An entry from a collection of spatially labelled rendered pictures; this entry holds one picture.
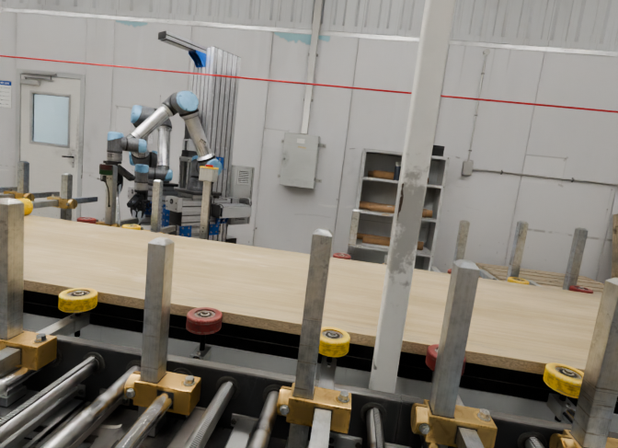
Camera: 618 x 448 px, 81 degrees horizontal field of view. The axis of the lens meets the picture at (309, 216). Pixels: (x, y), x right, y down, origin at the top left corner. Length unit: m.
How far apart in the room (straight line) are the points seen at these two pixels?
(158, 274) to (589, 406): 0.78
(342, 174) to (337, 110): 0.74
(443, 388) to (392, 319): 0.16
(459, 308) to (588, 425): 0.29
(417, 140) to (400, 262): 0.24
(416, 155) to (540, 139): 4.11
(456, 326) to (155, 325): 0.54
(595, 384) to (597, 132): 4.40
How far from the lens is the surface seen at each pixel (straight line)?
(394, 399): 0.81
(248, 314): 0.92
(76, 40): 5.81
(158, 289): 0.74
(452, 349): 0.70
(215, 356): 1.01
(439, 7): 0.80
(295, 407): 0.74
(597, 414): 0.84
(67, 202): 2.24
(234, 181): 2.85
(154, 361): 0.80
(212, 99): 2.77
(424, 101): 0.75
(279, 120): 4.48
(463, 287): 0.67
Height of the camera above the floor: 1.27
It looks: 7 degrees down
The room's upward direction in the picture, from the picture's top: 7 degrees clockwise
